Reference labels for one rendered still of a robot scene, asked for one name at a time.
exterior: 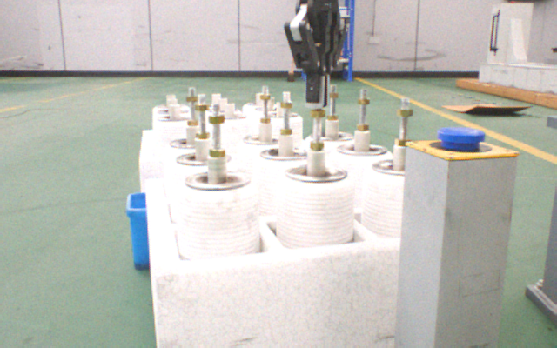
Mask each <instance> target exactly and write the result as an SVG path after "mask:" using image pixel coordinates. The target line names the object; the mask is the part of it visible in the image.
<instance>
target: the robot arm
mask: <svg viewBox="0 0 557 348"><path fill-rule="evenodd" d="M295 14H296V17H295V19H294V20H293V22H285V23H284V31H285V35H286V38H287V42H288V44H289V47H290V50H291V53H292V58H293V60H294V63H295V65H296V68H297V69H302V70H303V73H304V74H306V76H305V106H306V107H307V108H312V109H320V108H324V107H326V106H328V104H329V74H331V73H332V67H334V68H337V67H338V65H339V59H340V57H341V53H342V50H343V45H344V41H345V38H346V32H347V27H346V25H341V15H340V11H339V0H297V2H296V6H295ZM315 44H321V45H320V46H316V45H315ZM301 54H302V55H301Z"/></svg>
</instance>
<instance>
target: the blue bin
mask: <svg viewBox="0 0 557 348"><path fill-rule="evenodd" d="M126 216H127V217H128V218H129V220H130V228H131V244H132V251H133V259H134V267H135V269H136V270H139V271H141V270H150V269H151V256H150V243H149V228H148V214H147V200H146V192H137V193H131V194H129V195H128V197H127V203H126Z"/></svg>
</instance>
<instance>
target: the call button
mask: <svg viewBox="0 0 557 348"><path fill-rule="evenodd" d="M438 139H440V140H441V146H442V147H445V148H448V149H455V150H475V149H478V148H479V143H481V142H484V139H485V132H483V131H482V130H479V129H474V128H469V127H443V128H440V129H439V130H438Z"/></svg>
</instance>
